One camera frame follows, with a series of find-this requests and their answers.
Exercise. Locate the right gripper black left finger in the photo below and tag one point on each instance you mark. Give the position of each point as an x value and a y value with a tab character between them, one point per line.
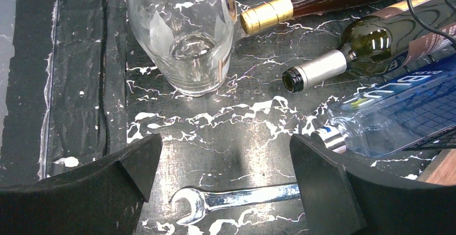
105	196

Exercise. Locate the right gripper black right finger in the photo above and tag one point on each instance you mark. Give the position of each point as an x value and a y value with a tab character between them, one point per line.
343	196

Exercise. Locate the clear bottle brown neck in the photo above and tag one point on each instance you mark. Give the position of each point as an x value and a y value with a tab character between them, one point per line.
189	41

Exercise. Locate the blue label clear bottle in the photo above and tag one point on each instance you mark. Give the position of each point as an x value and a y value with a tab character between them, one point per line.
395	115

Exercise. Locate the dark bottle silver cap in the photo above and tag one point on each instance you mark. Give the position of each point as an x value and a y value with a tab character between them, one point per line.
371	46

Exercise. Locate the silver combination wrench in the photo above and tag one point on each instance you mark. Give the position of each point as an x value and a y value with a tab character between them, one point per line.
203	202

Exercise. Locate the brown wooden board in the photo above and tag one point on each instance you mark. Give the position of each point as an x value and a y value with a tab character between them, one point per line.
441	170

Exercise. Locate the black wire wine rack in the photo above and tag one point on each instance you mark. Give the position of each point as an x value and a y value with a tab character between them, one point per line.
421	14

